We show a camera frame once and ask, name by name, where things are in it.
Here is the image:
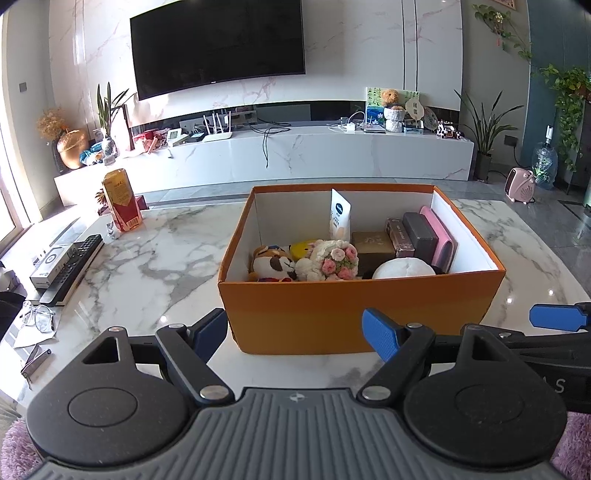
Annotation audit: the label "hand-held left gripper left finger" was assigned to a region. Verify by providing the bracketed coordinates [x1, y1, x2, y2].
[78, 308, 235, 404]

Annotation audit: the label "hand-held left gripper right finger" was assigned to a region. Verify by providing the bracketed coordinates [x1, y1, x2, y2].
[356, 308, 525, 404]

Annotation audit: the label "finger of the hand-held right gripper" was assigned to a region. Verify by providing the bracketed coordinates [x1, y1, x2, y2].
[529, 302, 591, 332]
[501, 330, 591, 355]

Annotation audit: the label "white round plush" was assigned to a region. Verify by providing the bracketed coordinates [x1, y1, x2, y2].
[372, 257, 437, 280]

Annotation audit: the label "orange cardboard box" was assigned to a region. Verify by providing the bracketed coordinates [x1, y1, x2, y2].
[218, 184, 506, 355]

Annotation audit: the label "brown box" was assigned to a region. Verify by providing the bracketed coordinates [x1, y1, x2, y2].
[351, 231, 397, 278]

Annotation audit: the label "crochet bunny with flowers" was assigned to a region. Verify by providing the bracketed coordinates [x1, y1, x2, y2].
[295, 239, 360, 282]

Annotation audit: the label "red panda plush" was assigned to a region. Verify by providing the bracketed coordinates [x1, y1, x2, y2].
[248, 244, 298, 282]

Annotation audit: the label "maroon patterned box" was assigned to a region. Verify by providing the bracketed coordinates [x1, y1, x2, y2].
[385, 218, 416, 258]

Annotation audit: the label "dark grey gift box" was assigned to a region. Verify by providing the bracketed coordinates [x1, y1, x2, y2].
[402, 212, 439, 256]

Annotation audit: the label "yellow plush toy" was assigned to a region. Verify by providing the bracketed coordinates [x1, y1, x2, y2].
[290, 239, 320, 259]

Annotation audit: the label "pink card album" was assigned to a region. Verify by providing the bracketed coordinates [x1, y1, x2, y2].
[419, 206, 458, 273]

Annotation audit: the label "hand cream tube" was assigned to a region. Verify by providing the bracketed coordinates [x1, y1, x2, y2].
[329, 188, 352, 241]

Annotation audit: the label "purple fluffy blanket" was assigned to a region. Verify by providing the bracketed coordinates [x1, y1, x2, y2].
[0, 411, 591, 480]

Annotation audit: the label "pink space heater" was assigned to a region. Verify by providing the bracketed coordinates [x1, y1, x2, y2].
[507, 167, 536, 204]

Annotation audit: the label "black remote control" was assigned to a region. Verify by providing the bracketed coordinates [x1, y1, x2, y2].
[39, 234, 105, 306]

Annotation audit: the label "blue water jug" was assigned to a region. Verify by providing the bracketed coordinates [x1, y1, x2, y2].
[532, 126, 559, 191]

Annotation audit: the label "orange and red drink carton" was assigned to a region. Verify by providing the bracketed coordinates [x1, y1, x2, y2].
[102, 168, 142, 232]

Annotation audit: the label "eyeglasses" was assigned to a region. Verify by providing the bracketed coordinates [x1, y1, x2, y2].
[18, 302, 57, 333]

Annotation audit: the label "silver set-top box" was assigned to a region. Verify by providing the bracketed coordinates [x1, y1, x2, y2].
[30, 244, 77, 289]

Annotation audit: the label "metal clip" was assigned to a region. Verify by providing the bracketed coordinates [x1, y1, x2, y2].
[21, 344, 52, 379]

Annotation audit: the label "white paper sheet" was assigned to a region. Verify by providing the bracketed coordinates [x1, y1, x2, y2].
[13, 318, 58, 349]

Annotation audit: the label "white marble tv cabinet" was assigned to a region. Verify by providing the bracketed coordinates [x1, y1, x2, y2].
[54, 124, 475, 206]

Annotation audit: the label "long-leaf potted plant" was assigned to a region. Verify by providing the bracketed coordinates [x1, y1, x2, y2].
[455, 90, 525, 182]

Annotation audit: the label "white router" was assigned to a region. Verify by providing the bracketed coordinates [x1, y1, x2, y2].
[202, 114, 233, 142]

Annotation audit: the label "red gift box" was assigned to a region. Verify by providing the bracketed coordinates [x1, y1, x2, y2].
[131, 129, 162, 153]

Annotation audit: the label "teddy bear in pot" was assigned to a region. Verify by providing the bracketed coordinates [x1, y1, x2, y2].
[384, 106, 407, 133]

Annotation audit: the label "trailing pothos plant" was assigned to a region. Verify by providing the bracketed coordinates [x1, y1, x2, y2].
[540, 65, 591, 171]

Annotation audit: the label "green landscape painting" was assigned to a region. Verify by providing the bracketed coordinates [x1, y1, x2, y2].
[366, 87, 419, 125]

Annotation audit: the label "gold round vase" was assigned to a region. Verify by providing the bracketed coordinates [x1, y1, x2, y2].
[56, 128, 88, 171]

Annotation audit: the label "orchid plant in vase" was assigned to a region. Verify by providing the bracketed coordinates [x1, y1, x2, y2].
[96, 82, 134, 155]

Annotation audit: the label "dried flower bunch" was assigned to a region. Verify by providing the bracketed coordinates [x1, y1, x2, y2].
[37, 107, 68, 141]

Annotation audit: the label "black television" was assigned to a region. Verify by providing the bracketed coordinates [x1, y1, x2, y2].
[130, 0, 306, 101]

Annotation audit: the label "hanging vine plant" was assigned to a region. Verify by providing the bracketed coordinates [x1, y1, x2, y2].
[472, 4, 534, 63]

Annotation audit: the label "black hanging cable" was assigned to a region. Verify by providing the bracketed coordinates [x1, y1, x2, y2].
[263, 122, 291, 169]

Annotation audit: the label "white charger with cables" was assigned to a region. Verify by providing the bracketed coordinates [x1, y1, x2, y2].
[328, 111, 365, 132]

